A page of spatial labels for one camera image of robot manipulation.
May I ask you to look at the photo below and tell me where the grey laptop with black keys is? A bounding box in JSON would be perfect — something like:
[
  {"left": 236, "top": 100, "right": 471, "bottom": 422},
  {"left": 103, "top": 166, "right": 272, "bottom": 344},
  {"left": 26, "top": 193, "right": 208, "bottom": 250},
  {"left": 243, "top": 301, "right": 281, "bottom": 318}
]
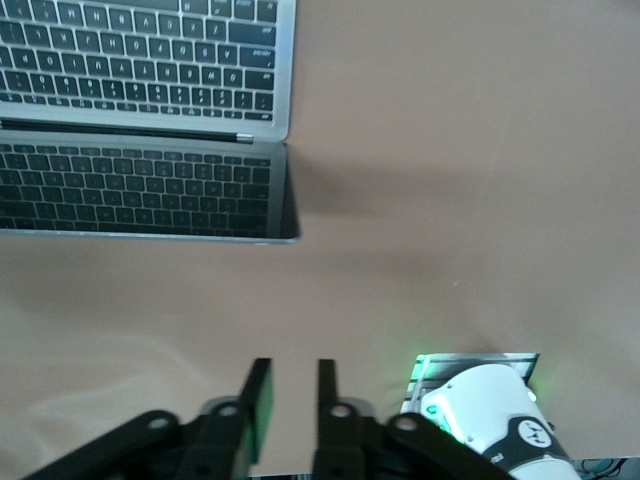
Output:
[{"left": 0, "top": 0, "right": 303, "bottom": 246}]

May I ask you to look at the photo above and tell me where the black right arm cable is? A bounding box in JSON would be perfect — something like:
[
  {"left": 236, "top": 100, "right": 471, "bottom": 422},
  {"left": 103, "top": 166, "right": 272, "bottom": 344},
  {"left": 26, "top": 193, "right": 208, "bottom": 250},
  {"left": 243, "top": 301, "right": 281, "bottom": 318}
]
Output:
[{"left": 573, "top": 456, "right": 627, "bottom": 477}]

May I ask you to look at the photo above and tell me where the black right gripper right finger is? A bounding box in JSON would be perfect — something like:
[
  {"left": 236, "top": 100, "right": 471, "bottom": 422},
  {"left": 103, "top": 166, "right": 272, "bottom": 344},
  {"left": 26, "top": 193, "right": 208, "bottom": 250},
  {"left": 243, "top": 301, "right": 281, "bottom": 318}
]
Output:
[{"left": 311, "top": 358, "right": 517, "bottom": 480}]

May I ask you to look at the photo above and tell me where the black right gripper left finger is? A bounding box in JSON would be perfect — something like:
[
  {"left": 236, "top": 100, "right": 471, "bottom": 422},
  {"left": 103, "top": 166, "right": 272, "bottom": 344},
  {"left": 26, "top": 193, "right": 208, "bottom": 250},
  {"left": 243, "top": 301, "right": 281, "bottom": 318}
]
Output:
[{"left": 19, "top": 357, "right": 275, "bottom": 480}]

